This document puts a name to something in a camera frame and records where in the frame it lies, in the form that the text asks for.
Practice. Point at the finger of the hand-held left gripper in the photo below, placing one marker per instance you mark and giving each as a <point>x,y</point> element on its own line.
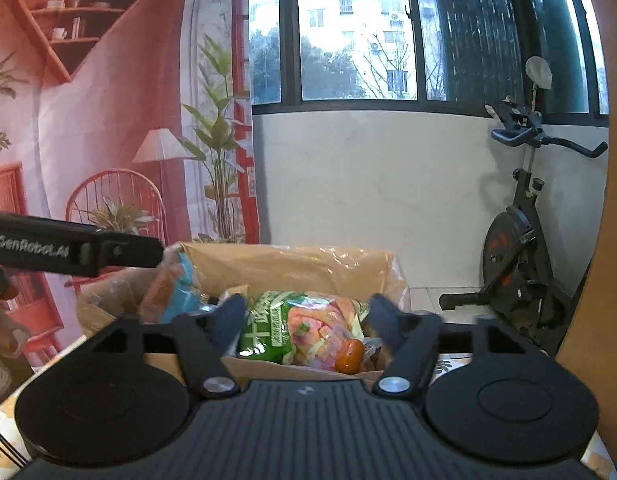
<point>128,255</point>

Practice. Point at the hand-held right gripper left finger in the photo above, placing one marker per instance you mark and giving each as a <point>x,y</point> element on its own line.
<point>232,316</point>

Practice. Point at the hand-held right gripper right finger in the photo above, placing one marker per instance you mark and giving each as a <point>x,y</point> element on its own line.
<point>384,316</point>

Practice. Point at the blue and orange snack packet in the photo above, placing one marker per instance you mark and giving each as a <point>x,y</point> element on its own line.
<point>176,290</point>

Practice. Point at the green and pink snack packet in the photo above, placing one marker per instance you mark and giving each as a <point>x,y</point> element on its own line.
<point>308,325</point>

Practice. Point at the cardboard box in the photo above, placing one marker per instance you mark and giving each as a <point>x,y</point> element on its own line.
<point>308,265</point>

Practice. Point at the person's left hand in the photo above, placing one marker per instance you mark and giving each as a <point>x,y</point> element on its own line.
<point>6,332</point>

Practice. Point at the orange round snack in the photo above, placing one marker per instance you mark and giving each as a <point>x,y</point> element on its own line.
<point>349,357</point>

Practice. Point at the checkered floral tablecloth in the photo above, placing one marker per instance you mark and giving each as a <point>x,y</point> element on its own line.
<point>453,365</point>

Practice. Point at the black exercise bike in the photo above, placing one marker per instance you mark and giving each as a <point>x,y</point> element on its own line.
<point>508,250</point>

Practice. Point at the printed room backdrop cloth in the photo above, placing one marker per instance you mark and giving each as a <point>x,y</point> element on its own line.
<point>113,110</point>

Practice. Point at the brown wooden panel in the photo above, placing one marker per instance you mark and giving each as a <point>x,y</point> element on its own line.
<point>598,310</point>

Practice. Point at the black framed window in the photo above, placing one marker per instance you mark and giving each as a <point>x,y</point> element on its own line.
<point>288,35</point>

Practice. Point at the pale round paddle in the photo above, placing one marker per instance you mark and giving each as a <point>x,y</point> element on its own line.
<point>538,71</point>

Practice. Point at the white apartment building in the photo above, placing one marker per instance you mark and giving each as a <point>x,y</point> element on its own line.
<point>358,15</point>

